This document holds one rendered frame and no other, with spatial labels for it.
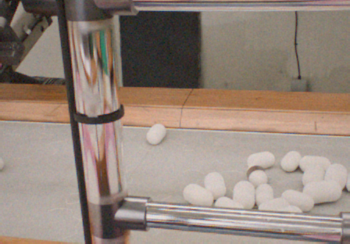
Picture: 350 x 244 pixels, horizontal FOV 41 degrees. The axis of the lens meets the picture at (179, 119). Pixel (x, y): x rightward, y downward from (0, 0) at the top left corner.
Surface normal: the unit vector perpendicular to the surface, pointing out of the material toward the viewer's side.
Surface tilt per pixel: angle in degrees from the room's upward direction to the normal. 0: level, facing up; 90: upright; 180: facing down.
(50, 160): 0
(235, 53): 90
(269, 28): 90
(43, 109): 45
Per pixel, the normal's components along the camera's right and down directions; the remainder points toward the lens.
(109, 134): 0.55, 0.28
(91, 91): -0.04, 0.36
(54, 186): -0.03, -0.93
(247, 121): -0.16, -0.41
